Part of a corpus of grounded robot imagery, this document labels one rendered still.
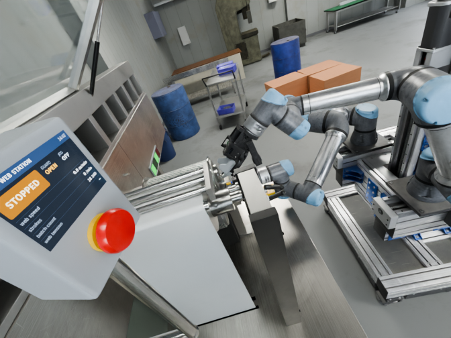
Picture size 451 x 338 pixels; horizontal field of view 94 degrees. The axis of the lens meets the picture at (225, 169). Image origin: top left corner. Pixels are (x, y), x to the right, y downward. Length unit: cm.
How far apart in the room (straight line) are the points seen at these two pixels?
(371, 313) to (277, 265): 139
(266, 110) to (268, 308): 67
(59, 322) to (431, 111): 100
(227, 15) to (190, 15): 170
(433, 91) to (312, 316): 74
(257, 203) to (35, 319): 44
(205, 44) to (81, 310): 900
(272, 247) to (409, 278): 136
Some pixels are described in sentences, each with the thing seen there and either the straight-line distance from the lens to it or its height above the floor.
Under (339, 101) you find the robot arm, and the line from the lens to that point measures 88.
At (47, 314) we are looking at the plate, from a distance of 58.
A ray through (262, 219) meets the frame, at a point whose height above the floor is 144.
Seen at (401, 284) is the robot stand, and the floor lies 23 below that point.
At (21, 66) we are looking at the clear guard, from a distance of 63.
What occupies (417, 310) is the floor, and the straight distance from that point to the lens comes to 193.
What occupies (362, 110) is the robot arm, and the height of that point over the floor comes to 105.
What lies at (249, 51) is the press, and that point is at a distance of 810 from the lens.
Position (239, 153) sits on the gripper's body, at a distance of 76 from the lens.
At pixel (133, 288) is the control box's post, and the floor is 156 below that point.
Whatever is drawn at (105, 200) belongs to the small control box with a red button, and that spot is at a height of 165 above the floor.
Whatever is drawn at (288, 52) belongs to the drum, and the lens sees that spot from 514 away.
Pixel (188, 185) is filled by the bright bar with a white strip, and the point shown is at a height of 145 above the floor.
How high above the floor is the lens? 173
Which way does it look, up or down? 36 degrees down
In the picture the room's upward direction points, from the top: 20 degrees counter-clockwise
